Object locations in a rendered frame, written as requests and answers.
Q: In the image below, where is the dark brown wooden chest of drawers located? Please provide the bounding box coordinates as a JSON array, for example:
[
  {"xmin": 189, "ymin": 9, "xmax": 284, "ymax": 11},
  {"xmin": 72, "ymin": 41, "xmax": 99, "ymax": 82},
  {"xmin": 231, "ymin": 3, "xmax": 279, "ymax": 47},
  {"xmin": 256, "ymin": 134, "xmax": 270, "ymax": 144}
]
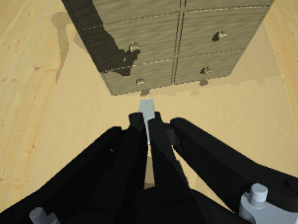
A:
[{"xmin": 61, "ymin": 0, "xmax": 275, "ymax": 96}]

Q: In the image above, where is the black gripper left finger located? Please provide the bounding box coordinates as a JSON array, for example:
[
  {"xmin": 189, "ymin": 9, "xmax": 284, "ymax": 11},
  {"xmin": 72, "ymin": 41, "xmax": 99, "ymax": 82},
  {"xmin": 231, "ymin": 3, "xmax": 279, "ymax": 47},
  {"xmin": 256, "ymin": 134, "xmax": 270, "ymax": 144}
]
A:
[{"xmin": 0, "ymin": 99, "xmax": 150, "ymax": 224}]

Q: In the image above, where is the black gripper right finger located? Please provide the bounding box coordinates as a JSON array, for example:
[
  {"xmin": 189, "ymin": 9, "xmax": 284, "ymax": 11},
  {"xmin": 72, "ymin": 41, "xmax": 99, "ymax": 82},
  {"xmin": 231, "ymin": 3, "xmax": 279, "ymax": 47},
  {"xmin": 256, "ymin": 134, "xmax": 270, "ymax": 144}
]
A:
[{"xmin": 146, "ymin": 98, "xmax": 298, "ymax": 224}]

